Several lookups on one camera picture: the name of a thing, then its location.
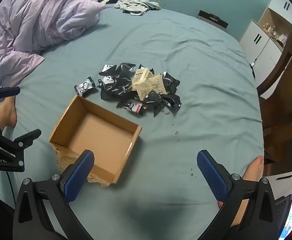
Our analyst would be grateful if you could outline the white drawer unit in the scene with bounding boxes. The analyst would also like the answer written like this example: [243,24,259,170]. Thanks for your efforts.
[262,100,292,202]

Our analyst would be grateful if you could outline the grey crumpled cloth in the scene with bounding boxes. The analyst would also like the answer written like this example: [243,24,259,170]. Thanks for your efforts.
[114,0,161,16]

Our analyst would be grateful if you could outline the white cabinet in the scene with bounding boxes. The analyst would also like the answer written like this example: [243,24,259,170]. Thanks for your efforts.
[238,0,292,89]

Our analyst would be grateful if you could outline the beige snack packet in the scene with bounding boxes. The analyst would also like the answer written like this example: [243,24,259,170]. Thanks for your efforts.
[136,84,153,102]
[146,74,165,95]
[132,67,154,90]

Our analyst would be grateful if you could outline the pile of black snack packets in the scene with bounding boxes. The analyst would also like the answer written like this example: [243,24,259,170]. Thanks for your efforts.
[97,62,182,118]

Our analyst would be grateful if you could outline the lilac duvet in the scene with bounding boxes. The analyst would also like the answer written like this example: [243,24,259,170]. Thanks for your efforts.
[0,0,108,88]

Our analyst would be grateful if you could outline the wooden chair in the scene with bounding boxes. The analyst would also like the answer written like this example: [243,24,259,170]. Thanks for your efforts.
[256,32,292,177]

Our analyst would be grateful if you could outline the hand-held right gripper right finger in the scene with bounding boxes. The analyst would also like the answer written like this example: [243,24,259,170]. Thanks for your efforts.
[196,149,280,240]

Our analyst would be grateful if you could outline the cardboard box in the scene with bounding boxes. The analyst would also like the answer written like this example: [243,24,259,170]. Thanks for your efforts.
[48,95,143,188]

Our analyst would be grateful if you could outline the black cable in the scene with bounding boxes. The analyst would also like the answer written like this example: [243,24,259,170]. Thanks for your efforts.
[6,171,17,205]

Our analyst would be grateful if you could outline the small bottles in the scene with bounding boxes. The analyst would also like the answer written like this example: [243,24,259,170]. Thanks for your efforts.
[262,22,277,35]

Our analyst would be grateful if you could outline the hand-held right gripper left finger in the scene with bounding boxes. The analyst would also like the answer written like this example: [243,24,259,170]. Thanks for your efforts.
[12,149,95,240]

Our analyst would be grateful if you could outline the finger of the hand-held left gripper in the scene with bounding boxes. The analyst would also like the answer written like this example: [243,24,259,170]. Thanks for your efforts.
[0,129,42,155]
[0,80,21,117]

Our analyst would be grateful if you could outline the black paper bag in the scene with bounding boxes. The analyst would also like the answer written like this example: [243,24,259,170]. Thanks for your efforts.
[197,10,229,30]

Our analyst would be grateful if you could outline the black white printed snack packet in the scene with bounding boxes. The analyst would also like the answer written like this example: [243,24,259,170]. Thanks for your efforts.
[73,77,97,98]

